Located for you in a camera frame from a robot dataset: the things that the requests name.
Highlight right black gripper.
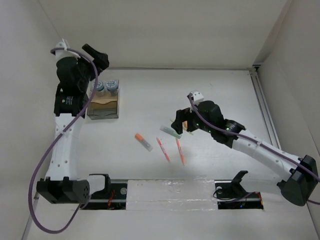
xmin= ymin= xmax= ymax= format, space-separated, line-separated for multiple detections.
xmin=171 ymin=106 xmax=214 ymax=135

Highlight blue slime jar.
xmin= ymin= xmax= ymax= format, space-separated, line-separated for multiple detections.
xmin=105 ymin=79 xmax=119 ymax=97
xmin=90 ymin=80 xmax=106 ymax=97

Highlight orange cap grey highlighter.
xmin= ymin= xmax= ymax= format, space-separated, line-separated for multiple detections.
xmin=134 ymin=133 xmax=153 ymax=152

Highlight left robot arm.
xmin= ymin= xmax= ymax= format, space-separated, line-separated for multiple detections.
xmin=36 ymin=40 xmax=112 ymax=204

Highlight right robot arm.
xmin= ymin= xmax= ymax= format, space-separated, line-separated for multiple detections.
xmin=171 ymin=100 xmax=320 ymax=206

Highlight orange pink highlighter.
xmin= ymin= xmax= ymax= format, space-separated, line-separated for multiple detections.
xmin=183 ymin=121 xmax=188 ymax=130

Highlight yellow thin pen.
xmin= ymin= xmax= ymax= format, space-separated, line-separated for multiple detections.
xmin=182 ymin=123 xmax=194 ymax=136

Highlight green cap highlighter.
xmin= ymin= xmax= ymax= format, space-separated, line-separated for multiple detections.
xmin=160 ymin=125 xmax=182 ymax=139

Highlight right pink thin pen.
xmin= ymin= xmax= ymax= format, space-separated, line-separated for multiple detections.
xmin=175 ymin=138 xmax=186 ymax=165

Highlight pink thin pen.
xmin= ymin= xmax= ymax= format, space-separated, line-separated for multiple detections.
xmin=156 ymin=137 xmax=171 ymax=163
xmin=175 ymin=138 xmax=186 ymax=165

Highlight left pink thin pen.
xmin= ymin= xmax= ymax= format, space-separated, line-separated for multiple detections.
xmin=156 ymin=137 xmax=171 ymax=163

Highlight wooden clear organizer container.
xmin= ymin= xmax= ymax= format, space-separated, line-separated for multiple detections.
xmin=87 ymin=80 xmax=120 ymax=120

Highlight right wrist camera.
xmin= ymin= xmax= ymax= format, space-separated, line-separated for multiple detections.
xmin=189 ymin=90 xmax=204 ymax=105

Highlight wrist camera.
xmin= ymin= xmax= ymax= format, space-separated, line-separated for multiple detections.
xmin=50 ymin=38 xmax=70 ymax=57
xmin=189 ymin=90 xmax=204 ymax=105

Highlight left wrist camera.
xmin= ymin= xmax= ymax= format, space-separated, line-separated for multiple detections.
xmin=50 ymin=38 xmax=70 ymax=57

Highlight aluminium rail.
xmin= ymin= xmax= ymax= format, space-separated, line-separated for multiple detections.
xmin=247 ymin=65 xmax=282 ymax=150

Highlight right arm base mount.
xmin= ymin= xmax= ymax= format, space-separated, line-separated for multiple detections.
xmin=212 ymin=170 xmax=264 ymax=210

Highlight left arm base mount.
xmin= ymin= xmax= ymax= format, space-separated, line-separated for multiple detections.
xmin=80 ymin=174 xmax=128 ymax=211

